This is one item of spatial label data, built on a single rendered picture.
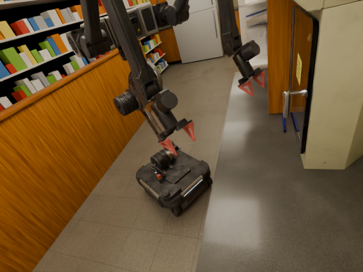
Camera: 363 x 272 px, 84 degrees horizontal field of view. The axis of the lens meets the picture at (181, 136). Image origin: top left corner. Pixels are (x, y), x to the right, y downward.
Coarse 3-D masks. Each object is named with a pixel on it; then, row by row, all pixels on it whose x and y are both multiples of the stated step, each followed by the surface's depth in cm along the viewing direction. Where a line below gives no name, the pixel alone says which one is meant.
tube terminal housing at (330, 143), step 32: (352, 0) 40; (320, 32) 44; (352, 32) 42; (320, 64) 48; (352, 64) 46; (320, 96) 52; (352, 96) 50; (320, 128) 57; (352, 128) 55; (320, 160) 64; (352, 160) 63
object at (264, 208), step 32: (256, 96) 116; (224, 128) 98; (256, 128) 92; (288, 128) 86; (224, 160) 80; (256, 160) 76; (288, 160) 72; (224, 192) 68; (256, 192) 65; (288, 192) 62; (320, 192) 59; (352, 192) 57; (224, 224) 59; (256, 224) 57; (288, 224) 54; (320, 224) 52; (352, 224) 50; (224, 256) 52; (256, 256) 50; (288, 256) 48; (320, 256) 47; (352, 256) 45
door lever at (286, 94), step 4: (284, 92) 59; (288, 92) 58; (292, 92) 58; (296, 92) 58; (300, 92) 57; (284, 96) 59; (288, 96) 59; (284, 100) 60; (288, 100) 59; (284, 104) 60; (288, 104) 60; (284, 108) 61; (288, 108) 61; (284, 112) 62; (288, 112) 62; (284, 116) 63; (288, 116) 63
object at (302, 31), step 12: (300, 12) 57; (300, 24) 57; (312, 24) 45; (300, 36) 58; (312, 36) 45; (300, 48) 59; (312, 48) 47; (312, 60) 48; (300, 84) 61; (300, 96) 61; (300, 108) 62; (300, 120) 63; (300, 132) 64; (300, 144) 64
